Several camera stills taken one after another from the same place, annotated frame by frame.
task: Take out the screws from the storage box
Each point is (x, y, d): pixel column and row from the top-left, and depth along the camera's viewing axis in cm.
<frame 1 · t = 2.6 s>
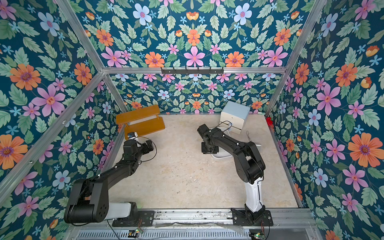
left hand: (145, 140, 91), fingers open
right hand: (208, 150, 94), fingers open
small blue-topped drawer cabinet: (233, 116, 102), point 14 cm above the table

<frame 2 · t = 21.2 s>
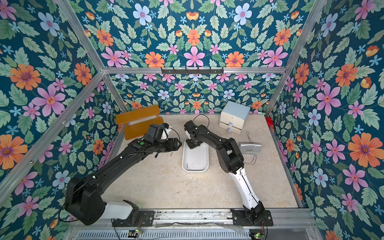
left hand: (178, 142, 82), fingers open
right hand: (193, 143, 102), fingers closed
white plastic storage box: (196, 160, 95), point 2 cm above the table
the other named things where they were.

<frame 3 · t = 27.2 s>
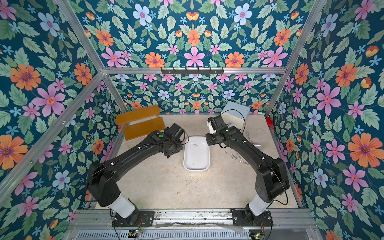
left hand: (183, 147, 83), fingers closed
right hand: (210, 136, 86), fingers open
the named things where they were.

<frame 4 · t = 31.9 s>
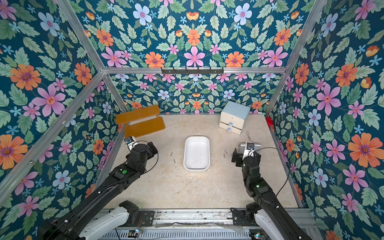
left hand: (149, 145, 79), fingers open
right hand: (243, 148, 80), fingers open
the named things where they were.

